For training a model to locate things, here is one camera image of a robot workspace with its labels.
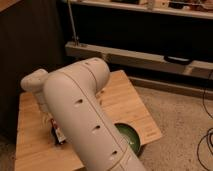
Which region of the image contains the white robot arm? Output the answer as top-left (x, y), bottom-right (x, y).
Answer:
top-left (20, 57), bottom-right (146, 171)

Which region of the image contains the metal vertical pole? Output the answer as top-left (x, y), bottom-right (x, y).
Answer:
top-left (67, 0), bottom-right (79, 46)

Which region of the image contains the green bowl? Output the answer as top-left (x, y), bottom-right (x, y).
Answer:
top-left (115, 123), bottom-right (141, 155)

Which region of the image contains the upper white shelf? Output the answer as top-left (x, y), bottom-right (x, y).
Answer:
top-left (61, 0), bottom-right (213, 20)

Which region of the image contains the black handle on rail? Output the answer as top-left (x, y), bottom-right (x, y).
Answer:
top-left (164, 56), bottom-right (193, 65)

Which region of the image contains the grey metal shelf rail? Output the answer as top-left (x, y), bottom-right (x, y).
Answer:
top-left (65, 42), bottom-right (213, 78)

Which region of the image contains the black cable on floor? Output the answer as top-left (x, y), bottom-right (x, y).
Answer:
top-left (196, 70), bottom-right (213, 171)

